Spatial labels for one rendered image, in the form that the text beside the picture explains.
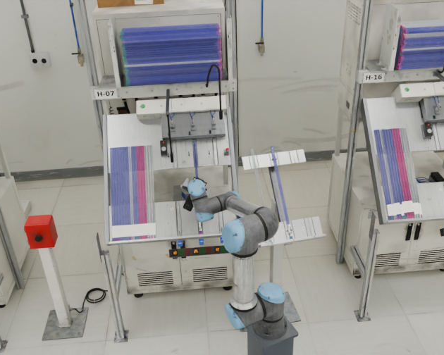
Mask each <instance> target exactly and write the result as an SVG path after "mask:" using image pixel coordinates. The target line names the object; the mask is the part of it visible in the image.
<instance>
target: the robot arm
mask: <svg viewBox="0 0 444 355"><path fill-rule="evenodd" d="M194 178H195V180H194ZM188 182H189V178H187V179H186V180H185V181H184V183H183V184H182V185H181V188H182V189H184V190H187V192H189V195H188V197H187V199H186V201H185V203H184V205H183V208H184V209H186V210H188V211H191V210H192V209H193V207H194V209H195V214H196V215H197V219H198V221H199V222H201V223H202V222H205V221H208V220H211V219H213V218H214V214H215V213H219V212H222V211H225V210H228V211H230V212H232V213H234V214H236V215H237V216H239V217H241V218H238V219H235V220H232V221H230V222H229V223H226V224H225V225H224V226H223V229H222V240H223V245H224V247H225V248H226V250H227V251H228V252H230V254H231V255H232V256H233V293H232V294H231V296H230V303H227V304H226V305H225V311H226V315H227V317H228V319H229V321H230V323H231V324H232V325H233V327H234V328H235V329H241V328H245V327H247V326H248V325H251V324H254V330H255V332H256V333H257V334H258V336H260V337H262V338H264V339H267V340H276V339H278V338H281V337H282V336H283V335H284V334H285V333H286V331H287V327H288V324H287V321H286V319H285V316H284V302H285V293H284V291H283V288H282V287H281V286H279V285H277V284H276V283H272V282H265V283H262V284H260V286H259V287H258V289H257V292H255V293H254V255H255V254H256V253H257V251H258V244H259V243H262V242H265V241H267V240H269V239H271V238H272V237H273V236H274V235H275V234H276V233H277V231H278V226H279V220H278V216H277V215H276V213H275V212H274V211H273V210H271V209H270V208H267V207H265V206H257V205H255V204H253V203H250V202H248V201H246V200H244V199H241V197H240V194H239V193H238V192H237V191H232V192H227V193H225V194H221V195H218V196H215V197H212V198H209V193H210V189H208V190H207V191H206V190H205V186H206V185H204V183H205V184H207V182H205V181H204V180H202V179H200V178H198V177H195V176H194V177H193V179H192V181H190V182H189V183H188Z"/></svg>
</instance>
